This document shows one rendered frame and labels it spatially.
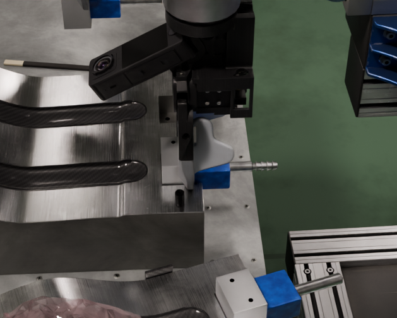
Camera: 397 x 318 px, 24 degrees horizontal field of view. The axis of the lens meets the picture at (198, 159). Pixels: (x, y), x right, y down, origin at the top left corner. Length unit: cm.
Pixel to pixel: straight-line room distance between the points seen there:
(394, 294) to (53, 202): 96
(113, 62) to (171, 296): 25
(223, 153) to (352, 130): 154
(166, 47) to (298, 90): 173
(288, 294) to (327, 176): 142
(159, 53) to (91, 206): 20
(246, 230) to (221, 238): 3
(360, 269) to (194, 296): 94
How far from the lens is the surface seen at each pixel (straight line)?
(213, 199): 113
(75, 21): 123
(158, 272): 97
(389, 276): 186
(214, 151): 97
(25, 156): 108
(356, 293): 182
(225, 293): 92
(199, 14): 87
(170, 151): 102
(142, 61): 91
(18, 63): 136
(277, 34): 284
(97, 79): 93
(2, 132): 110
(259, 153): 240
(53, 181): 105
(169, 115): 115
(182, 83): 92
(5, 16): 148
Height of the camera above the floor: 159
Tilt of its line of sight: 42 degrees down
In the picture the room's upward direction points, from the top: straight up
